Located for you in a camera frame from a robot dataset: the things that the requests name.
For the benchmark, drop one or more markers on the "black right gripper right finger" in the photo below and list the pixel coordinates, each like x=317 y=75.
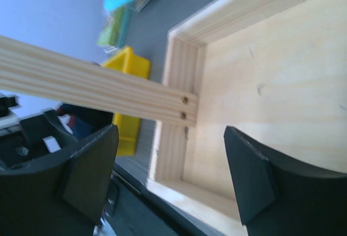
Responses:
x=279 y=195

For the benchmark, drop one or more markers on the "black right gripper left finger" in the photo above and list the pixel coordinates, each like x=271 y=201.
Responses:
x=62 y=193

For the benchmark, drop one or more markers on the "navy maroon tank top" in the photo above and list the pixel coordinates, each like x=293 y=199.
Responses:
x=84 y=121

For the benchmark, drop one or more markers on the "yellow plastic tray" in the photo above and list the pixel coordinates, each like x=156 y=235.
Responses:
x=128 y=62

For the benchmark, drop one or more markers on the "wooden clothes rack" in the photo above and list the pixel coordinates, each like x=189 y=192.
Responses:
x=274 y=69

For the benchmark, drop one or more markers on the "green paperback book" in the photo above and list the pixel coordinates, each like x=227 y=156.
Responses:
x=115 y=28

